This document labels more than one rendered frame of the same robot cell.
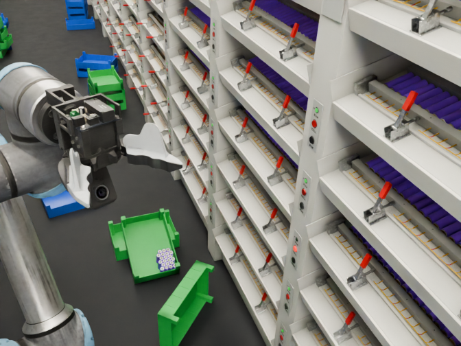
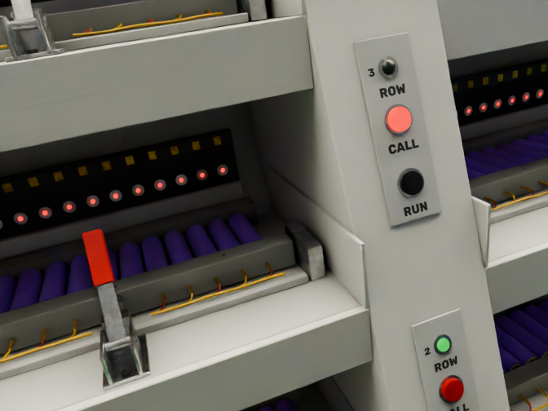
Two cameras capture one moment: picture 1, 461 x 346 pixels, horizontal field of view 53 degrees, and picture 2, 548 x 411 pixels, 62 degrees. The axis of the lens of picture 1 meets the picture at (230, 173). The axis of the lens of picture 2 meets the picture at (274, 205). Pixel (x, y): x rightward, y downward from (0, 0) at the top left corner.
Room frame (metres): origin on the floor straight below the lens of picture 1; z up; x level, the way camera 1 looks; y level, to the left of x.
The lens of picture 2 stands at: (0.99, 0.12, 0.66)
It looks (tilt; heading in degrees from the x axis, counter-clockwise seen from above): 7 degrees down; 278
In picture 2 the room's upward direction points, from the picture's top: 13 degrees counter-clockwise
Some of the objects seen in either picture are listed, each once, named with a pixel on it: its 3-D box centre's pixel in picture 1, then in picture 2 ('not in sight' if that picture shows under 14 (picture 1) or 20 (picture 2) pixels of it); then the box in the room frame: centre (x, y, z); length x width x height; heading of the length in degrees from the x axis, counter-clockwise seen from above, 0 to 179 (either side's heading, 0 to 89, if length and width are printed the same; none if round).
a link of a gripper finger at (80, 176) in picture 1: (77, 172); not in sight; (0.45, 0.18, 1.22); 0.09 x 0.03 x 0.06; 13
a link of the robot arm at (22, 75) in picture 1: (33, 97); not in sight; (0.68, 0.32, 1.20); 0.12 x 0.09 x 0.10; 44
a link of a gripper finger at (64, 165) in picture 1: (78, 168); not in sight; (0.49, 0.20, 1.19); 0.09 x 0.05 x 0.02; 13
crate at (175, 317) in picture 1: (187, 306); not in sight; (1.20, 0.14, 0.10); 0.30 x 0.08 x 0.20; 157
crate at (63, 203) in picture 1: (72, 193); not in sight; (1.97, 0.85, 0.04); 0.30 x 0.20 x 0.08; 122
